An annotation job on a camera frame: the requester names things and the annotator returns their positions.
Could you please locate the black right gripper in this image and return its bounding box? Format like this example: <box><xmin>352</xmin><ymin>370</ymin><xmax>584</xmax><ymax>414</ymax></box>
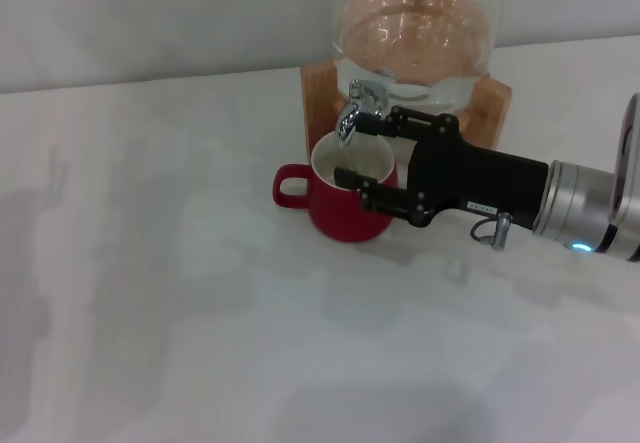
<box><xmin>333</xmin><ymin>105</ymin><xmax>550</xmax><ymax>230</ymax></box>

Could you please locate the grey gripper cable loop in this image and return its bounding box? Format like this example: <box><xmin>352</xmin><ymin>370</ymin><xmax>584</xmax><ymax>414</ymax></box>
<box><xmin>468</xmin><ymin>211</ymin><xmax>513</xmax><ymax>252</ymax></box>

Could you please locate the chrome faucet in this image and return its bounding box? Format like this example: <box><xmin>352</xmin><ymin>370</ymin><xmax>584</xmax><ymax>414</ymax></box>
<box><xmin>335</xmin><ymin>78</ymin><xmax>389</xmax><ymax>147</ymax></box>

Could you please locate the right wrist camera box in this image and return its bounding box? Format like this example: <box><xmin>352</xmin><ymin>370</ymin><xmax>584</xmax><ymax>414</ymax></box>
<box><xmin>607</xmin><ymin>91</ymin><xmax>640</xmax><ymax>230</ymax></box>

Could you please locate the glass water dispenser jar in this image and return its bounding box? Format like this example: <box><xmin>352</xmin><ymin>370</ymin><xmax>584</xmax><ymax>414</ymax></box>
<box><xmin>329</xmin><ymin>0</ymin><xmax>502</xmax><ymax>125</ymax></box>

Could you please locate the wooden dispenser stand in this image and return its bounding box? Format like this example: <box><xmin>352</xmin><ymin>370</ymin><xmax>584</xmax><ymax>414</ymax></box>
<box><xmin>300</xmin><ymin>57</ymin><xmax>514</xmax><ymax>157</ymax></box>

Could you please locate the red ceramic cup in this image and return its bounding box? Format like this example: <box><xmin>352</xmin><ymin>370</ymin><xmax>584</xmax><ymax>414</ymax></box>
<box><xmin>272</xmin><ymin>130</ymin><xmax>400</xmax><ymax>244</ymax></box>

